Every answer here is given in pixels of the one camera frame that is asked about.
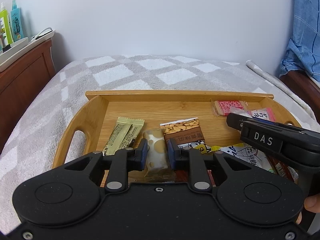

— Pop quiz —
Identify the pink candy packet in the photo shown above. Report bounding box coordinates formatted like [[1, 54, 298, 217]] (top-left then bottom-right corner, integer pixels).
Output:
[[230, 107, 276, 121]]

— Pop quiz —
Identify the grey white checkered blanket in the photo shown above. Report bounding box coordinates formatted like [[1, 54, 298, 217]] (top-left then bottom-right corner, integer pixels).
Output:
[[1, 55, 319, 233]]

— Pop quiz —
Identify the blue plaid cloth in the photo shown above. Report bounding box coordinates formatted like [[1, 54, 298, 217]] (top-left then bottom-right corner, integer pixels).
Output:
[[279, 0, 319, 81]]

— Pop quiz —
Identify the long red snack bar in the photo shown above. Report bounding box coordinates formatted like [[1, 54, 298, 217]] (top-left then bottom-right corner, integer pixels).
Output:
[[267, 156, 298, 183]]

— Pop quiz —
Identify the person's right hand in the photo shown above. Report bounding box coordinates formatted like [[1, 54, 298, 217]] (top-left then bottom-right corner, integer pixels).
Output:
[[304, 194, 320, 213]]

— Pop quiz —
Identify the bamboo serving tray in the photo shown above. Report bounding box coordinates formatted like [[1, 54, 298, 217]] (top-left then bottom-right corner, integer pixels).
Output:
[[51, 89, 302, 188]]

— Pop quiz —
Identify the yellow snack packet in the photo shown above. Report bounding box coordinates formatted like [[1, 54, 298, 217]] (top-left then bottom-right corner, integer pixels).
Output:
[[219, 143, 272, 171]]

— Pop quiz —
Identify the lime green bottle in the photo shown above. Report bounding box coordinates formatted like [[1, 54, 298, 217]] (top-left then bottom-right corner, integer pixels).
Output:
[[1, 2, 13, 48]]

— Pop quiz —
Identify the peanut snack packet brown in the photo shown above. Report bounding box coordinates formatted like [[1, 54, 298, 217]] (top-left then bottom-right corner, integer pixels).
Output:
[[159, 118, 205, 149]]

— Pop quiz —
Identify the teal bottle right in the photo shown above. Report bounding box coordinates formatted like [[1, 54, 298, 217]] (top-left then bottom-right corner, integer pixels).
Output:
[[10, 0, 24, 42]]

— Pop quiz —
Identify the wooden side cabinet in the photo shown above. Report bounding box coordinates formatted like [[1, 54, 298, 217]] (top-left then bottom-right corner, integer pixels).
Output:
[[0, 39, 56, 149]]

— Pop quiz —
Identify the dark wooden armchair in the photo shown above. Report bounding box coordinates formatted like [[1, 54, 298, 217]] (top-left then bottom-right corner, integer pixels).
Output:
[[280, 70, 319, 123]]

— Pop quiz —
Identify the gold green wafer packet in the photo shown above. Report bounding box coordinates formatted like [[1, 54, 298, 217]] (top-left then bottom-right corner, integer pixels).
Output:
[[102, 117, 144, 155]]

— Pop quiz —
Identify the red square biscuit packet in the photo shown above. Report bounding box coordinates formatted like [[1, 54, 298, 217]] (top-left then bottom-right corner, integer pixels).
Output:
[[212, 100, 247, 116]]

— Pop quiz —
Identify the white marshmallow snack packet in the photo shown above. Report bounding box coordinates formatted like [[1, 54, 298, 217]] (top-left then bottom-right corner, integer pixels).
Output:
[[143, 128, 175, 183]]

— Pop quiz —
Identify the black white yellow packet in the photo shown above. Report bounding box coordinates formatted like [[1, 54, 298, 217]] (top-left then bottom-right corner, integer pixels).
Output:
[[193, 144, 212, 154]]

